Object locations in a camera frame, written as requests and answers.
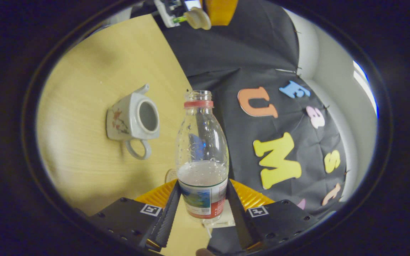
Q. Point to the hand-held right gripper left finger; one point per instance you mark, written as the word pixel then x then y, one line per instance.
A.
pixel 166 217

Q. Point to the white floral teacup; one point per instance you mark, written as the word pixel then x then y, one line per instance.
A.
pixel 125 121

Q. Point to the round brown coaster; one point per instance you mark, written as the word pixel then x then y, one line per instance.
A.
pixel 171 176

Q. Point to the green drink bottle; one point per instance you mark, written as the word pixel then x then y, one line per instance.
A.
pixel 179 19

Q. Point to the white side table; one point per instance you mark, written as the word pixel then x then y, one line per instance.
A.
pixel 164 14

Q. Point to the white teacup lid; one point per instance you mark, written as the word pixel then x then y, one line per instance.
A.
pixel 198 17

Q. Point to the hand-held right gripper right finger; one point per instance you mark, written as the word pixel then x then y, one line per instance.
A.
pixel 240 220

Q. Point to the blue towel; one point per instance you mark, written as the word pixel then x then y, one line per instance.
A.
pixel 196 145

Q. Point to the clear plastic water bottle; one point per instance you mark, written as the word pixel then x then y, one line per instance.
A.
pixel 201 185

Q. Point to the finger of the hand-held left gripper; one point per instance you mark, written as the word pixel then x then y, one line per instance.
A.
pixel 221 10

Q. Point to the black backdrop cloth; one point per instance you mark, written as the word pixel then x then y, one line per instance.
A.
pixel 255 46

